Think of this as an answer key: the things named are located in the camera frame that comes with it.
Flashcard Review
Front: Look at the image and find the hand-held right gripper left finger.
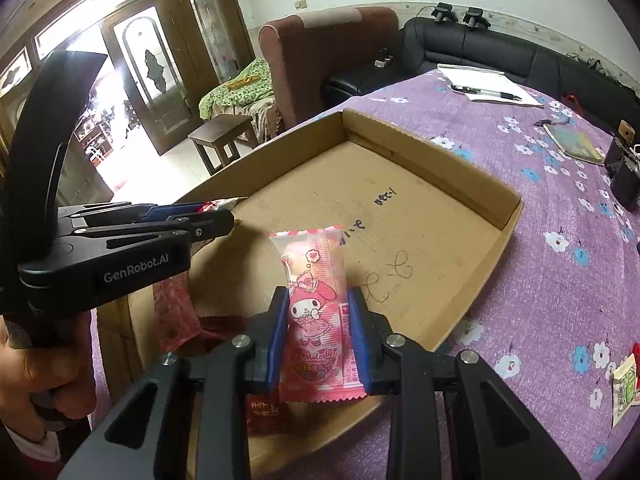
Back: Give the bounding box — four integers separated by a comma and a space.
57, 286, 291, 480

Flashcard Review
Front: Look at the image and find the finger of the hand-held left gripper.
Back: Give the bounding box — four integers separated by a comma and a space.
60, 209, 237, 257
59, 202, 202, 229

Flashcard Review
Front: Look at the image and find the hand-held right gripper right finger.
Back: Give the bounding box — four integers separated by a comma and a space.
347, 286, 582, 480

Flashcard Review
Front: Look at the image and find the pink cartoon snack packet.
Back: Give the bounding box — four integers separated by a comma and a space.
268, 225, 368, 405

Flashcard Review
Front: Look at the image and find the shallow cardboard box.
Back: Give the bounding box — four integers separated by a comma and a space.
96, 107, 525, 468

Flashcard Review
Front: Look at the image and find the green cream snack packet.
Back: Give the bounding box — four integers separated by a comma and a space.
611, 353, 640, 429

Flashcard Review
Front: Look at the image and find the person's left forearm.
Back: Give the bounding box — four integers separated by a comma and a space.
0, 420, 63, 480

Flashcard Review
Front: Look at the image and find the person's left hand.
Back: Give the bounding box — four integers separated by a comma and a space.
0, 317, 98, 443

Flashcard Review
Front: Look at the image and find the dark red snack packet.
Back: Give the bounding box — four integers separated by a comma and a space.
197, 313, 261, 343

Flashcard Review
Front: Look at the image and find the red printed snack packet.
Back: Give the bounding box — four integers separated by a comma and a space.
246, 392, 290, 437

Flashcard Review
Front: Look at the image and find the wooden glass door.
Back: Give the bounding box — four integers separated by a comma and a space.
101, 4, 195, 157
167, 0, 257, 86

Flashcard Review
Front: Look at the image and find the wooden stool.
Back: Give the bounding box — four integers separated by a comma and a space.
188, 114, 258, 176

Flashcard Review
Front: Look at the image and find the pink red snack packet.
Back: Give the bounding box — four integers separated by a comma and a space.
152, 276, 202, 353

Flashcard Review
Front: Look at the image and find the shelf with goods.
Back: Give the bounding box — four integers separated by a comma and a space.
74, 105, 115, 166

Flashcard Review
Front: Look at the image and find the brown patterned throw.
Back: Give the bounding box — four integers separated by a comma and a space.
247, 97, 283, 142

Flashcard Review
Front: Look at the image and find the green blanket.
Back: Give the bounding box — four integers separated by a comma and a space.
198, 57, 275, 121

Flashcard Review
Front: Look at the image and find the brown armchair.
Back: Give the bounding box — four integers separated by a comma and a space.
258, 6, 400, 128

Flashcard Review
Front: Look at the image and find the black white pen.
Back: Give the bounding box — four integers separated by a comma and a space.
450, 84, 523, 101

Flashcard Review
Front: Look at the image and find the white notepad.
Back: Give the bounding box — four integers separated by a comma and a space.
436, 62, 544, 108

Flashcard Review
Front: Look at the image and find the yellowish booklet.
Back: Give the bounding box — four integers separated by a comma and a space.
542, 122, 607, 166

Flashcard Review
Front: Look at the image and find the black clip device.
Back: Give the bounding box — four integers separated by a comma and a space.
602, 120, 640, 213

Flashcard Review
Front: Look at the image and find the black leather sofa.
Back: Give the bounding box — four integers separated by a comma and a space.
321, 16, 640, 133

